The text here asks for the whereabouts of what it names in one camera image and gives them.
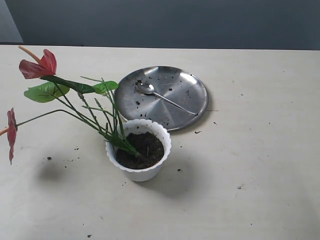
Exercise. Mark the metal spoon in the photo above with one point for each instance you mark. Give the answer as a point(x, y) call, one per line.
point(148, 89)

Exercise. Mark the dark soil in pot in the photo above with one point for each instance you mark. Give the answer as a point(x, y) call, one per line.
point(148, 145)

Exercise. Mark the round steel plate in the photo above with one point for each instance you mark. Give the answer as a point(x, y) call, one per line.
point(179, 86)

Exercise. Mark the white plastic flower pot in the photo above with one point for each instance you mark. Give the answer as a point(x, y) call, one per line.
point(141, 126)

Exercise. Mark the artificial red anthurium plant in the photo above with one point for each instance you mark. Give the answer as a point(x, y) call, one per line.
point(107, 123)

